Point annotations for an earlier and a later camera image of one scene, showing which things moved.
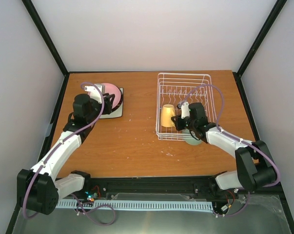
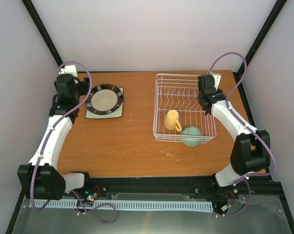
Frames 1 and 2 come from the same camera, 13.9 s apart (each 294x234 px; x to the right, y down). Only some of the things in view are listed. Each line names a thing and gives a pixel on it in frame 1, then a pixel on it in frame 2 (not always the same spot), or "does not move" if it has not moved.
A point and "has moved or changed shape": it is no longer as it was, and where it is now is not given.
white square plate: (118, 112) does not move
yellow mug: (167, 112) has moved or changed shape
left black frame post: (46, 35) does not move
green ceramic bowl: (188, 138) does not move
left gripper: (107, 105) → (85, 86)
